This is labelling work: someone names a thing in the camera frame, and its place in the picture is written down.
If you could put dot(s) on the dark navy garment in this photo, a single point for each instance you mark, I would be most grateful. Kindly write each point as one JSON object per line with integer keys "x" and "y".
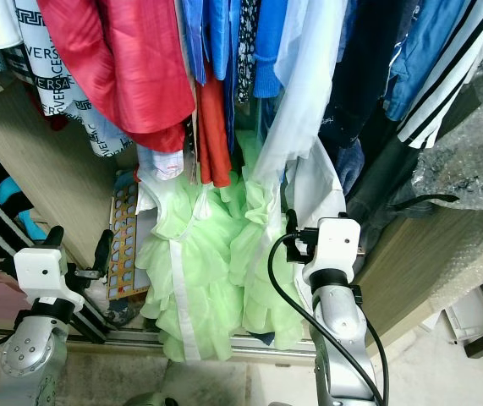
{"x": 359, "y": 68}

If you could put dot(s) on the clear bubble wrap sheet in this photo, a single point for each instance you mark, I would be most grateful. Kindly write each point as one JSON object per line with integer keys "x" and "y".
{"x": 469, "y": 161}

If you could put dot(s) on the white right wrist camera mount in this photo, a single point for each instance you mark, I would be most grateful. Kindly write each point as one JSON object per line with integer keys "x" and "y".
{"x": 334, "y": 245}

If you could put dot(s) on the dark floral print garment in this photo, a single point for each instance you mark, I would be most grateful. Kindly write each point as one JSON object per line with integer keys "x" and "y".
{"x": 245, "y": 51}

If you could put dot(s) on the light green ruffled dress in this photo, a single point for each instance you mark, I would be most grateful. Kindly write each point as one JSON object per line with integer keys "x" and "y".
{"x": 190, "y": 279}

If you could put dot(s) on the black white striped garment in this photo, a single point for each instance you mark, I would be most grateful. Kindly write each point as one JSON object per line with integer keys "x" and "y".
{"x": 444, "y": 85}

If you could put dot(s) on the silver wardrobe floor rail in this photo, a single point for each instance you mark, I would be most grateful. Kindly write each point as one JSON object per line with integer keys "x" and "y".
{"x": 233, "y": 355}

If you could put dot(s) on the orange red garment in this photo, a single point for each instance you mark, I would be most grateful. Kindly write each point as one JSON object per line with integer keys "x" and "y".
{"x": 211, "y": 135}

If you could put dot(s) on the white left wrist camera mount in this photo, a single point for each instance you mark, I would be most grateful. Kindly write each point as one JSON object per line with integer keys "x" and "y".
{"x": 42, "y": 272}

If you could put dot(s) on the blue shirt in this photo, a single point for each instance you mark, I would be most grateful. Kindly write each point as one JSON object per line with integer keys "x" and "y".
{"x": 211, "y": 34}

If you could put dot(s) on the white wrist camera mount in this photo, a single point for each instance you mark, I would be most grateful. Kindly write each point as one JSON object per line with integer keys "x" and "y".
{"x": 42, "y": 272}
{"x": 334, "y": 245}

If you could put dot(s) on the grey left robot leg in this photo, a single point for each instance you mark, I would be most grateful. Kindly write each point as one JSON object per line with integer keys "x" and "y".
{"x": 162, "y": 401}

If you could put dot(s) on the colourful dotted board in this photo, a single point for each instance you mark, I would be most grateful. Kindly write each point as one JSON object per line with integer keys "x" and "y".
{"x": 127, "y": 245}

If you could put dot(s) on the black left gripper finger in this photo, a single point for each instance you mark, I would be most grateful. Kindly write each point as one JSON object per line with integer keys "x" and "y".
{"x": 103, "y": 251}
{"x": 55, "y": 239}

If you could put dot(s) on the bright blue garment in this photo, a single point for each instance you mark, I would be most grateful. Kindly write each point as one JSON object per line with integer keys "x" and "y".
{"x": 271, "y": 42}

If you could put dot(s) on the blue black striped cloth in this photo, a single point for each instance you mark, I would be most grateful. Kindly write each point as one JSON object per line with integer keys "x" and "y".
{"x": 13, "y": 207}

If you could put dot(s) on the white box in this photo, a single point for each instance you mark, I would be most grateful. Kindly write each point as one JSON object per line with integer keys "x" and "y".
{"x": 465, "y": 326}

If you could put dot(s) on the white sheer garment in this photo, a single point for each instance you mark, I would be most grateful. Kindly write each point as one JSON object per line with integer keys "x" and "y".
{"x": 300, "y": 85}

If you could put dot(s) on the red satin garment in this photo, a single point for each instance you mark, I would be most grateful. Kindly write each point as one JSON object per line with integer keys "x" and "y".
{"x": 131, "y": 59}

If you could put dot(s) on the light wooden wardrobe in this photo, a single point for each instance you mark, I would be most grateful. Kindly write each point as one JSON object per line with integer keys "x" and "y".
{"x": 59, "y": 169}

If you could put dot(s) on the black clothes hanger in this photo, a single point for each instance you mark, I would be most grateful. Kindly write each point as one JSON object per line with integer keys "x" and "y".
{"x": 427, "y": 201}

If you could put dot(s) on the black white Versace print garment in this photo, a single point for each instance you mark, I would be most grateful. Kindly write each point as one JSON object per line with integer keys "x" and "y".
{"x": 59, "y": 59}

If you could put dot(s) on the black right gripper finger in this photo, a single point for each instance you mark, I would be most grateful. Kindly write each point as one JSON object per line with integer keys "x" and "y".
{"x": 293, "y": 224}

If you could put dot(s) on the blue denim garment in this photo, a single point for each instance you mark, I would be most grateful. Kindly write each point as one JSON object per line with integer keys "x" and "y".
{"x": 419, "y": 51}

